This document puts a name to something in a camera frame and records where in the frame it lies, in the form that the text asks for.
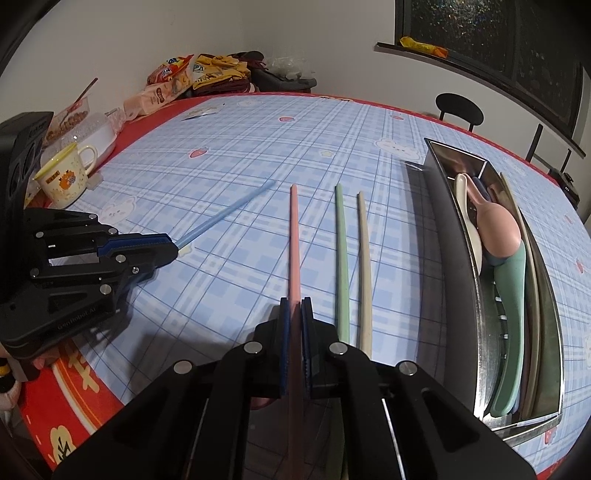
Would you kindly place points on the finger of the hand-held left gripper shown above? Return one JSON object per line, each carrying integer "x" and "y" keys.
{"x": 152, "y": 261}
{"x": 138, "y": 242}

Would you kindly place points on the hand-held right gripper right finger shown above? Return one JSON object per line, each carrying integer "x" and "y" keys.
{"x": 307, "y": 341}

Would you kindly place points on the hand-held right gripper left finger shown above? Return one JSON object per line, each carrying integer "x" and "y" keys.
{"x": 285, "y": 341}

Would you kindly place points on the blue chopstick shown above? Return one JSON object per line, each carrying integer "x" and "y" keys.
{"x": 226, "y": 212}

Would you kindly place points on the green chopstick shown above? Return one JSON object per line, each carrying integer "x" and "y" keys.
{"x": 341, "y": 258}

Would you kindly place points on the pink chopstick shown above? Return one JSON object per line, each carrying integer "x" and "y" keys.
{"x": 294, "y": 240}

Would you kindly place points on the metal utensil tray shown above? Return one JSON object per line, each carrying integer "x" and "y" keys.
{"x": 443, "y": 277}

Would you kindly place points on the cream spoon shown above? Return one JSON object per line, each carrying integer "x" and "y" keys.
{"x": 466, "y": 217}

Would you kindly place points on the green spoon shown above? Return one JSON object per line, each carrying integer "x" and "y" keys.
{"x": 510, "y": 323}

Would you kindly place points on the pink spoon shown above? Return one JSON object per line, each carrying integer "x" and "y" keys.
{"x": 498, "y": 230}

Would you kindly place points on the person's left hand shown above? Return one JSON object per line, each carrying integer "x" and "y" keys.
{"x": 42, "y": 362}

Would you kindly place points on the small white block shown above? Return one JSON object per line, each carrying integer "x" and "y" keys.
{"x": 95, "y": 180}

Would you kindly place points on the yellow cup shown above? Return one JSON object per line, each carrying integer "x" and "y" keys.
{"x": 62, "y": 182}

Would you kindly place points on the white plastic container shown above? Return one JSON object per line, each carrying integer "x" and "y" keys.
{"x": 101, "y": 134}

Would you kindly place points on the peach snack bag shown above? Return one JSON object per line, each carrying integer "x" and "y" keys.
{"x": 157, "y": 99}

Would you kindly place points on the thin red stick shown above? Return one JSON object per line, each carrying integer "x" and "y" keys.
{"x": 87, "y": 90}

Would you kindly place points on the blue plaid tablecloth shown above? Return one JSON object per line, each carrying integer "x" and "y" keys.
{"x": 277, "y": 152}

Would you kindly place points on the orange snack bag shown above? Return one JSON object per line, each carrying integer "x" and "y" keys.
{"x": 168, "y": 71}

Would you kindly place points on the maroon garment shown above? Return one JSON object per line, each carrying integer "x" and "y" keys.
{"x": 235, "y": 85}

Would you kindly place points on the yellow garment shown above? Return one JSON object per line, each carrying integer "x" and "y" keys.
{"x": 217, "y": 69}

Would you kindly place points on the clear plastic bag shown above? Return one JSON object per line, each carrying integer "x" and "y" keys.
{"x": 291, "y": 68}

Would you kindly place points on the black round stool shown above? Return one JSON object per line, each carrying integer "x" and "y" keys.
{"x": 459, "y": 106}

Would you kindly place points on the black metal rack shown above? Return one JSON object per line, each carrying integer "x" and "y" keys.
{"x": 535, "y": 143}

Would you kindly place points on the yellow snack packet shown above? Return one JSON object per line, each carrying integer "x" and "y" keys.
{"x": 422, "y": 46}

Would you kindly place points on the black windowsill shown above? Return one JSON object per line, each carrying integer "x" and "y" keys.
{"x": 485, "y": 75}

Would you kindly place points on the dark window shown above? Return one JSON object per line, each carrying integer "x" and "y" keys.
{"x": 485, "y": 27}

